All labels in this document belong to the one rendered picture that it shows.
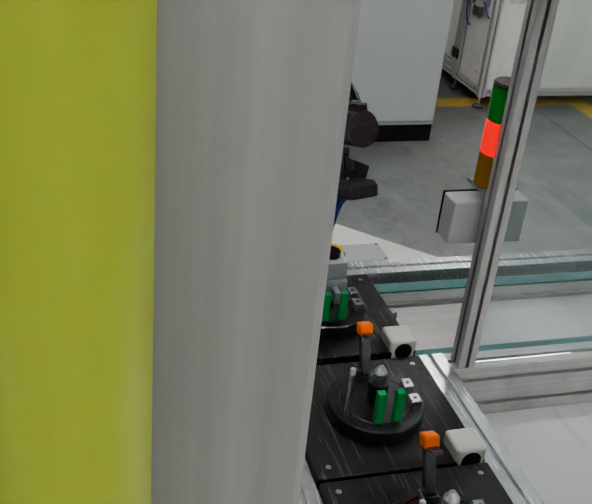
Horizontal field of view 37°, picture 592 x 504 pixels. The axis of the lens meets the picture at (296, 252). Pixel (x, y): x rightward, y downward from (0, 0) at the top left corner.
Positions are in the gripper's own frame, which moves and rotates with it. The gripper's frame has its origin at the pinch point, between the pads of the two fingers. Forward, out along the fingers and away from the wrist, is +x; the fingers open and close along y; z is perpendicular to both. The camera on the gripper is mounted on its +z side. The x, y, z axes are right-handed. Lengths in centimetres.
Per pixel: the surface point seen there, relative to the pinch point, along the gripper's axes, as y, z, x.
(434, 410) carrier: -29.0, -4.8, 24.1
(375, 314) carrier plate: -6.5, 4.8, 17.1
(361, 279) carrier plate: 2.8, 10.2, 14.0
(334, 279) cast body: -6.7, -4.5, 9.0
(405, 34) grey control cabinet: 218, 240, -24
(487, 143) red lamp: -29.1, 5.1, -13.9
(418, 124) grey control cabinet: 227, 259, 24
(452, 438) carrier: -36.4, -9.2, 24.4
